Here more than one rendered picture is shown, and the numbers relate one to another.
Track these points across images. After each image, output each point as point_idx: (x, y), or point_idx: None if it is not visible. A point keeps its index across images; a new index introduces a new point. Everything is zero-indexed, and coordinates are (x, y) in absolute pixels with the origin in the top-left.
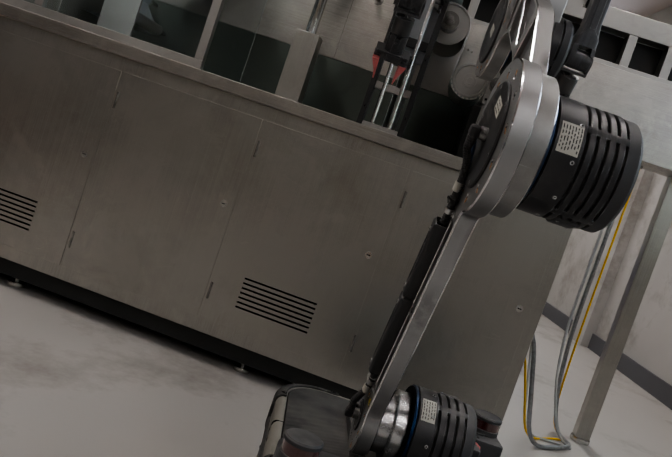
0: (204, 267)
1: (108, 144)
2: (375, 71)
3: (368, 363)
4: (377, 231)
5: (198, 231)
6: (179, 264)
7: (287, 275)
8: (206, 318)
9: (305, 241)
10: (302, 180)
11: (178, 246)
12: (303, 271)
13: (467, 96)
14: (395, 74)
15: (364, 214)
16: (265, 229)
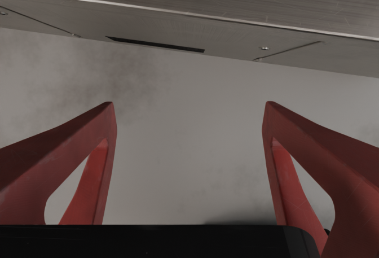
0: (52, 29)
1: None
2: (105, 200)
3: (278, 63)
4: (276, 43)
5: (7, 19)
6: (22, 26)
7: (154, 40)
8: (93, 39)
9: (158, 35)
10: (96, 12)
11: (2, 21)
12: (173, 42)
13: None
14: (281, 222)
15: (246, 36)
16: (90, 26)
